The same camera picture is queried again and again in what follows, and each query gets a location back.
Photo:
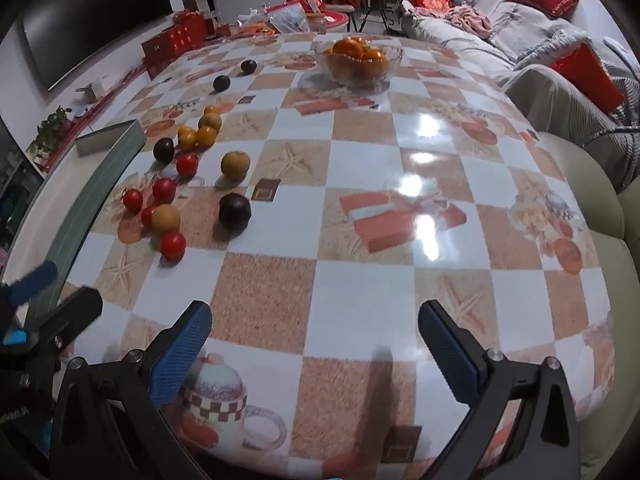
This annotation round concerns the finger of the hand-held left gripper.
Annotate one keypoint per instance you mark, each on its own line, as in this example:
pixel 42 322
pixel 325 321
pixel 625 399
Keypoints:
pixel 75 310
pixel 37 276

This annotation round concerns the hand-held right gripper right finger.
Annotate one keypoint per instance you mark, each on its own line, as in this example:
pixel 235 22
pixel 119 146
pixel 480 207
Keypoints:
pixel 450 355

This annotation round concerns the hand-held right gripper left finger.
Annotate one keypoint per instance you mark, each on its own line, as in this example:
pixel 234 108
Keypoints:
pixel 180 355

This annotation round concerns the grey-green rectangular tray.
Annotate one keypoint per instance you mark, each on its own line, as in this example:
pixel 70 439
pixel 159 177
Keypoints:
pixel 90 200

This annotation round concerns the dark purple plum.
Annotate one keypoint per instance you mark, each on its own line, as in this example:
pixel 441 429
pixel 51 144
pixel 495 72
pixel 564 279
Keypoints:
pixel 248 66
pixel 163 150
pixel 221 83
pixel 234 210

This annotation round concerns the glass display cabinet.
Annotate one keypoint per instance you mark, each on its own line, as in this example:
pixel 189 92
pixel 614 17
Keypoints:
pixel 15 185

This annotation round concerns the checkered printed tablecloth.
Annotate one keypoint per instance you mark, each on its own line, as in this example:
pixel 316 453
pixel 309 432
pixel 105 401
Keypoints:
pixel 350 270

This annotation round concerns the green potted plant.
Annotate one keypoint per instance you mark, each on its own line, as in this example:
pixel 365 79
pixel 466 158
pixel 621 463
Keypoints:
pixel 47 130

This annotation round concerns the pale green upholstered seat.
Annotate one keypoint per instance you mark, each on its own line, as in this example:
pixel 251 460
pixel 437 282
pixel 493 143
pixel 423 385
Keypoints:
pixel 600 260

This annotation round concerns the small yellow cherry tomato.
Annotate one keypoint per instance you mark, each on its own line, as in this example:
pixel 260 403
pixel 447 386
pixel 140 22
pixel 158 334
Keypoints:
pixel 212 109
pixel 206 137
pixel 186 137

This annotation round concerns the red gift box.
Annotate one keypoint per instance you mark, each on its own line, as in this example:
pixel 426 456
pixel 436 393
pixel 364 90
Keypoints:
pixel 157 55
pixel 187 32

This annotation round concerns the clear glass bowl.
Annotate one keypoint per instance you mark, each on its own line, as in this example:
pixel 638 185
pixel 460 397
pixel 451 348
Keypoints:
pixel 360 81

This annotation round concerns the light grey sofa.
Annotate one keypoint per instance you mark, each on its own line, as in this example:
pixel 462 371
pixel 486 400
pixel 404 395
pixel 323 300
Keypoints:
pixel 500 45

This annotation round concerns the pile of oranges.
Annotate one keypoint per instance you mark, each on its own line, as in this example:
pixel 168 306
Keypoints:
pixel 350 47

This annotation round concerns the pink blanket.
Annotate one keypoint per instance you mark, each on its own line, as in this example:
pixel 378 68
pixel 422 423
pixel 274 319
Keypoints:
pixel 467 20

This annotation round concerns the clear plastic bag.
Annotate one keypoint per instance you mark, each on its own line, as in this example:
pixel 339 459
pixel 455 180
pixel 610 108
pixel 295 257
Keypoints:
pixel 287 19

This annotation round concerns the red round tin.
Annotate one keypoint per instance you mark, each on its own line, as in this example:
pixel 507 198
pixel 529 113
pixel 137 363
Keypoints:
pixel 334 19

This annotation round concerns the black wall television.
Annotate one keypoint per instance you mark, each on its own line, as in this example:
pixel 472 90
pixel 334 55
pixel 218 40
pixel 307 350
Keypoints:
pixel 90 15

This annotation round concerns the metal frame chair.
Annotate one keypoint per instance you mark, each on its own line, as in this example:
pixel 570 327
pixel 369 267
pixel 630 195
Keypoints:
pixel 372 10

